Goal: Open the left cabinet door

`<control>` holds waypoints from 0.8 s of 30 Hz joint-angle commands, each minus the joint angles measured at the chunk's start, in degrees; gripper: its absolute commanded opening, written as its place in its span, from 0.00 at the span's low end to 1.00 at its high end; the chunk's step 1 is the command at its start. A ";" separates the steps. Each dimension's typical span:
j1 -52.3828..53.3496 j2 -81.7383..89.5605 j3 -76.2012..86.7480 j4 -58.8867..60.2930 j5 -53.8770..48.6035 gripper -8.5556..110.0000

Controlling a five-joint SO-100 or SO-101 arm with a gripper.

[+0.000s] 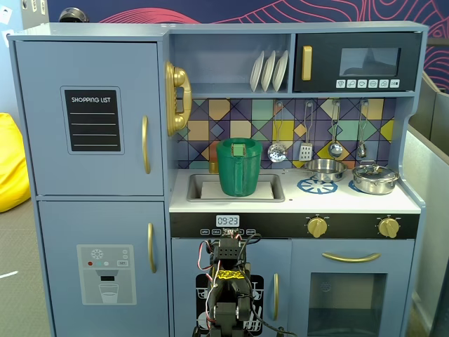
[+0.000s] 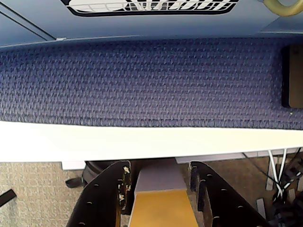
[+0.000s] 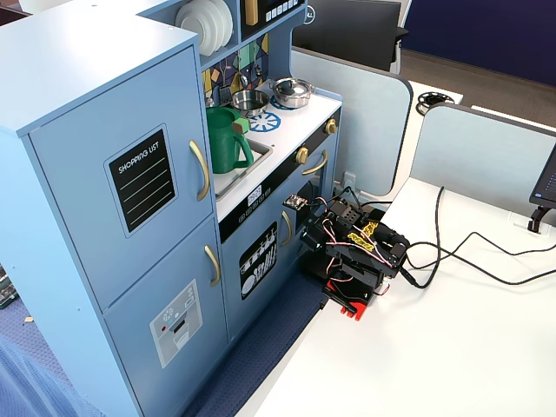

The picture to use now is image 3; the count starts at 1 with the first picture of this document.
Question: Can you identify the black Dell monitor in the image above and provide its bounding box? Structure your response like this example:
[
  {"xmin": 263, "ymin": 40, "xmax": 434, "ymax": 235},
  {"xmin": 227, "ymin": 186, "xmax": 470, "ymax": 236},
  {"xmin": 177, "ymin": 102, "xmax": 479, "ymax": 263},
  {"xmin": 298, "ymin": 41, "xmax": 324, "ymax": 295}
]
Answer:
[{"xmin": 291, "ymin": 0, "xmax": 403, "ymax": 73}]

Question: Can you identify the small camera circuit board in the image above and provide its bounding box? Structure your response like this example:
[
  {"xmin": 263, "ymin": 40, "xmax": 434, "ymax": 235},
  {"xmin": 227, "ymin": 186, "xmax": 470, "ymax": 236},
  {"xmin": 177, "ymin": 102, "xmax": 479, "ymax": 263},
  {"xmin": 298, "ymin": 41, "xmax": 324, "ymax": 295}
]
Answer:
[{"xmin": 281, "ymin": 193, "xmax": 308, "ymax": 211}]

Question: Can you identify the blue knitted cloth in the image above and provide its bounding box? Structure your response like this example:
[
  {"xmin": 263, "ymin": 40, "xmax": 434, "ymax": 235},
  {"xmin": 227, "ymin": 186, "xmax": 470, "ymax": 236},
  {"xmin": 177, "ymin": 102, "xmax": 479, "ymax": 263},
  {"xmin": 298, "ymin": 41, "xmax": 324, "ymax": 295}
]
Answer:
[{"xmin": 0, "ymin": 334, "xmax": 105, "ymax": 417}]

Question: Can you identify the green circuit board box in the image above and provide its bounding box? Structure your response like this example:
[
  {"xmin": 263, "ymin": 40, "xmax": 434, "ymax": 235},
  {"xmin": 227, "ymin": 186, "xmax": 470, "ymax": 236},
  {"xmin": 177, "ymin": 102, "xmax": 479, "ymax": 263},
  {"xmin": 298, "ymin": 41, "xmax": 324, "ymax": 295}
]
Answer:
[{"xmin": 0, "ymin": 264, "xmax": 19, "ymax": 310}]

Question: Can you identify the gold handle of shopping-list door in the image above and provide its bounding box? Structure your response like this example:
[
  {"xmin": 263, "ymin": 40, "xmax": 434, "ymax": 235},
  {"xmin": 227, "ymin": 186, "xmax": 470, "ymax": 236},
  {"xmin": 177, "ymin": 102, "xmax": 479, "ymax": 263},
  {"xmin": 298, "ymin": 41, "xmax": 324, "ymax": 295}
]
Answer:
[{"xmin": 189, "ymin": 139, "xmax": 211, "ymax": 202}]

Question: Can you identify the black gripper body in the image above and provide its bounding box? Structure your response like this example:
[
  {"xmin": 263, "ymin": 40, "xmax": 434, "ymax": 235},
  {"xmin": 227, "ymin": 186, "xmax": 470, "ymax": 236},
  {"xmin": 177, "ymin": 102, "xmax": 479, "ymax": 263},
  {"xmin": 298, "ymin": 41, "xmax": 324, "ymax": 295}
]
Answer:
[{"xmin": 298, "ymin": 203, "xmax": 338, "ymax": 257}]

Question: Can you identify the red arm base clamp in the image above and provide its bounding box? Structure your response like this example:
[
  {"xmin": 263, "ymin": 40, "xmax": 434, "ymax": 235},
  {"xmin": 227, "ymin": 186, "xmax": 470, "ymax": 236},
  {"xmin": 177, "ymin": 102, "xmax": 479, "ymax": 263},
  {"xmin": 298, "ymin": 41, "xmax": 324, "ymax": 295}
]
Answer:
[{"xmin": 321, "ymin": 277, "xmax": 375, "ymax": 322}]

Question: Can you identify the grey desk divider with dark edge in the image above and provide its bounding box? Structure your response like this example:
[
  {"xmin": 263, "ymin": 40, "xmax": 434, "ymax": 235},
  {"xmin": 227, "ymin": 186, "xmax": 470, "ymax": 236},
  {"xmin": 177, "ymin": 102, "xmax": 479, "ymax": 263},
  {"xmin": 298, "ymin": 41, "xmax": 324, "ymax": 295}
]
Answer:
[{"xmin": 407, "ymin": 103, "xmax": 556, "ymax": 218}]

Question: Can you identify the blue toy kitchen cabinet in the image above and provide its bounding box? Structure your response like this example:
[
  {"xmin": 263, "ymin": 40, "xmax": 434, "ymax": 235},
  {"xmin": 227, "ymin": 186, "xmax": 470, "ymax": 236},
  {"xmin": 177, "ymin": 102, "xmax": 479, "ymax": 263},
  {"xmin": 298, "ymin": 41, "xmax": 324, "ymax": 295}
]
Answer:
[{"xmin": 0, "ymin": 0, "xmax": 344, "ymax": 417}]

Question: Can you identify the gold handle of oven door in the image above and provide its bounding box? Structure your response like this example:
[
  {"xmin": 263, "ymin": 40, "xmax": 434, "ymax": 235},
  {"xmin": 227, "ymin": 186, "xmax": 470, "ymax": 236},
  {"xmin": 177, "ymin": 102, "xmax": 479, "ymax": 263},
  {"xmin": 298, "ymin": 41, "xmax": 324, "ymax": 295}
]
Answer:
[{"xmin": 301, "ymin": 149, "xmax": 329, "ymax": 176}]

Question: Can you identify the steel toy pot with lid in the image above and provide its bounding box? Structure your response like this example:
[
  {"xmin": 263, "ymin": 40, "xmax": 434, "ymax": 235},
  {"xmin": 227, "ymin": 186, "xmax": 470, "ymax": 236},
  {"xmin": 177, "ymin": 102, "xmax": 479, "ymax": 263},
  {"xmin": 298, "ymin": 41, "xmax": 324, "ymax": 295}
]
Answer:
[{"xmin": 268, "ymin": 76, "xmax": 315, "ymax": 109}]

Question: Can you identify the black cable with plug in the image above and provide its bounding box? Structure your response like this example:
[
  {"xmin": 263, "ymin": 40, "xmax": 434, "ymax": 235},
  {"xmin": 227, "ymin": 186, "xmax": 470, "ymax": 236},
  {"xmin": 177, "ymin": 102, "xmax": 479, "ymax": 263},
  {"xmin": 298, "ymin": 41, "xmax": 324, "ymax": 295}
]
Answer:
[{"xmin": 397, "ymin": 185, "xmax": 447, "ymax": 290}]

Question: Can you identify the green plastic pitcher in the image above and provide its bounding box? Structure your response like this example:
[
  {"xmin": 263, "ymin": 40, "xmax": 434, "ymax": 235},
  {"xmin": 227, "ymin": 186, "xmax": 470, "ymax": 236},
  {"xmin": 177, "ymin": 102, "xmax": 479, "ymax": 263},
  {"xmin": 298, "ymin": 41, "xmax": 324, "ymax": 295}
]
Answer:
[{"xmin": 205, "ymin": 106, "xmax": 255, "ymax": 175}]

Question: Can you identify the white toy plate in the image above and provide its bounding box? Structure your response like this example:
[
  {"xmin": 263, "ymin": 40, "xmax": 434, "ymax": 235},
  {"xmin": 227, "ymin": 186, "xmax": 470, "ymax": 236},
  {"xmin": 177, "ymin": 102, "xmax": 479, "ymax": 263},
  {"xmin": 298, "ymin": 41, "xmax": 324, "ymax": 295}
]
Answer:
[
  {"xmin": 216, "ymin": 0, "xmax": 235, "ymax": 47},
  {"xmin": 208, "ymin": 0, "xmax": 227, "ymax": 50},
  {"xmin": 197, "ymin": 0, "xmax": 218, "ymax": 56},
  {"xmin": 175, "ymin": 2, "xmax": 209, "ymax": 56}
]

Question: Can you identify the blue toy oven door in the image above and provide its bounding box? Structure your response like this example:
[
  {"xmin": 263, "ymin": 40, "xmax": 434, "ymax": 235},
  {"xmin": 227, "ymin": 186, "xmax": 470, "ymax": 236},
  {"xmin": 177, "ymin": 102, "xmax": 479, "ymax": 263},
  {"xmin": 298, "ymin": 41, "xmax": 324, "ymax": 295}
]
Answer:
[{"xmin": 291, "ymin": 137, "xmax": 341, "ymax": 279}]

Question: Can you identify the blue ice dispenser cabinet door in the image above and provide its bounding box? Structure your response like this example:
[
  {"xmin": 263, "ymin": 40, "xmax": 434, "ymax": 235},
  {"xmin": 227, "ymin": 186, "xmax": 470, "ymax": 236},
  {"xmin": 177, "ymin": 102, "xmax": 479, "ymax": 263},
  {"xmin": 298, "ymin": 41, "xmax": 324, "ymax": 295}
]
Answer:
[{"xmin": 103, "ymin": 215, "xmax": 229, "ymax": 417}]

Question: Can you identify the thin black cable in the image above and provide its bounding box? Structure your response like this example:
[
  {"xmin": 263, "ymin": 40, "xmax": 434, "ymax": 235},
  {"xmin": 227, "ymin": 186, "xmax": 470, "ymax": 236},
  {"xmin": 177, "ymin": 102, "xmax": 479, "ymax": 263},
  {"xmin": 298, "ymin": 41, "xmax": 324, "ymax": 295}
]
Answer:
[
  {"xmin": 406, "ymin": 231, "xmax": 556, "ymax": 270},
  {"xmin": 403, "ymin": 241, "xmax": 556, "ymax": 287}
]

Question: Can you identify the dark computer monitor with text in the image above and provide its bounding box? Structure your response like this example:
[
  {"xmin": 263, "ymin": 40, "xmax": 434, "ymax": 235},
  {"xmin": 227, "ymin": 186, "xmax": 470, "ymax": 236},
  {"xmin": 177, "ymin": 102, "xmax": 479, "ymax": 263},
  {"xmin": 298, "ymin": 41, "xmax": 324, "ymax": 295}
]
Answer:
[{"xmin": 528, "ymin": 141, "xmax": 556, "ymax": 209}]

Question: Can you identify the gold handle of dishwasher door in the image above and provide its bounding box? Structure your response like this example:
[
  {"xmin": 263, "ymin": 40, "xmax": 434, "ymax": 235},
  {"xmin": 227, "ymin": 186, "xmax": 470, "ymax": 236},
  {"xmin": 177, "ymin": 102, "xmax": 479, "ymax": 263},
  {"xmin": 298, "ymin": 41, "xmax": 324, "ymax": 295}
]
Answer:
[{"xmin": 281, "ymin": 210, "xmax": 294, "ymax": 248}]

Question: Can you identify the open steel toy pot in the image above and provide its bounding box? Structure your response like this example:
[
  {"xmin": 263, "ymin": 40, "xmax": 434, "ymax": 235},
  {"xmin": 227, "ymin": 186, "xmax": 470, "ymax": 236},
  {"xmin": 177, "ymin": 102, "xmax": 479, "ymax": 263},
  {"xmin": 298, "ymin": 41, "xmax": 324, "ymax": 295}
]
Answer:
[{"xmin": 231, "ymin": 89, "xmax": 271, "ymax": 118}]

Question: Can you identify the blue shopping list cabinet door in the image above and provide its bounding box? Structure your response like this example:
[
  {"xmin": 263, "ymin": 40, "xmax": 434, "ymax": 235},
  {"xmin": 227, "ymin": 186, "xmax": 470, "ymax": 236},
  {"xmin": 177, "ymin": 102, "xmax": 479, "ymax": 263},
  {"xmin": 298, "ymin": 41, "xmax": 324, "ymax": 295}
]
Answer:
[{"xmin": 28, "ymin": 45, "xmax": 216, "ymax": 313}]

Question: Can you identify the grey rounded desk divider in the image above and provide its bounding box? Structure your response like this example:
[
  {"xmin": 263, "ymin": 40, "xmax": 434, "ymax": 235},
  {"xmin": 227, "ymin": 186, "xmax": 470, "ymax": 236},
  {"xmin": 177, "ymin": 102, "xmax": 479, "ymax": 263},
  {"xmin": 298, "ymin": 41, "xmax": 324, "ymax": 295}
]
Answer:
[{"xmin": 289, "ymin": 46, "xmax": 413, "ymax": 197}]

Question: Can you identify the black monitor mount clamp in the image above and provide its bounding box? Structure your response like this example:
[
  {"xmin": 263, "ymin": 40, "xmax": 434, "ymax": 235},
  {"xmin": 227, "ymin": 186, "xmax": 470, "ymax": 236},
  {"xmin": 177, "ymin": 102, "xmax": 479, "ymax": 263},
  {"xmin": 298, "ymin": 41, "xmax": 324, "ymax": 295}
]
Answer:
[{"xmin": 526, "ymin": 206, "xmax": 553, "ymax": 232}]

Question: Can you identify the gold handle of ice-dispenser door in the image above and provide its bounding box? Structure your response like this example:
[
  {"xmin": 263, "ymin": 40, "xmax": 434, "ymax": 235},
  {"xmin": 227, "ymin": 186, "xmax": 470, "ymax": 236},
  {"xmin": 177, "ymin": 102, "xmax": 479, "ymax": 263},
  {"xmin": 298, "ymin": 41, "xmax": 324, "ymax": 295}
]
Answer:
[{"xmin": 203, "ymin": 245, "xmax": 222, "ymax": 288}]

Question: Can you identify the black filament spool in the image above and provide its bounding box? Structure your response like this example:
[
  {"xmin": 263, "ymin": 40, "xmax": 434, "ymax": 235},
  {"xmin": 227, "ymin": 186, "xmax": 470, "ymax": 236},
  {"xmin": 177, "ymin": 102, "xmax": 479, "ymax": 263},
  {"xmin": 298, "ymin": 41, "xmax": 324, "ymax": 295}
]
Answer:
[{"xmin": 414, "ymin": 90, "xmax": 455, "ymax": 116}]

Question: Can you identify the grey toy sink basin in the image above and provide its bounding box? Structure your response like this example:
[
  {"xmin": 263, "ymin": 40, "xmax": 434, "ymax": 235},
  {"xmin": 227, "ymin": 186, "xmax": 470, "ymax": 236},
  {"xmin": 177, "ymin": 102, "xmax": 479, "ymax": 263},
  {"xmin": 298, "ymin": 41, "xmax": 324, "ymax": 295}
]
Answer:
[{"xmin": 212, "ymin": 136, "xmax": 275, "ymax": 201}]

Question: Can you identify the black toy spatula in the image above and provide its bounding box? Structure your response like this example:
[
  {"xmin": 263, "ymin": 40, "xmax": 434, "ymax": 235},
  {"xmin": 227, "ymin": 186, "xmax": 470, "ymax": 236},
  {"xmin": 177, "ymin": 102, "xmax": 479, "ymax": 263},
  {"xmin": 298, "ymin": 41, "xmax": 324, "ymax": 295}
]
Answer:
[{"xmin": 219, "ymin": 60, "xmax": 232, "ymax": 106}]

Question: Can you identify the blue dishwasher print door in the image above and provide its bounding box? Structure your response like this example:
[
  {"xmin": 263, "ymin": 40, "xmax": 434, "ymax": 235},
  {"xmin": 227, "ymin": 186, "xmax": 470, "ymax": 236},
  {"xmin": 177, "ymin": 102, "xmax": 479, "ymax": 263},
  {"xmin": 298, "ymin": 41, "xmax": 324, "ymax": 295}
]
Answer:
[{"xmin": 220, "ymin": 200, "xmax": 301, "ymax": 344}]

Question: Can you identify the black toy microwave panel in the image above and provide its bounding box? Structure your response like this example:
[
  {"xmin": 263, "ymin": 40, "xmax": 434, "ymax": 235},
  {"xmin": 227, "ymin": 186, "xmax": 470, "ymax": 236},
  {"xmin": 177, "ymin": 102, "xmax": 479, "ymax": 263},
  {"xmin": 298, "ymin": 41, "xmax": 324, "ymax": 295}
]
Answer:
[{"xmin": 241, "ymin": 0, "xmax": 308, "ymax": 43}]

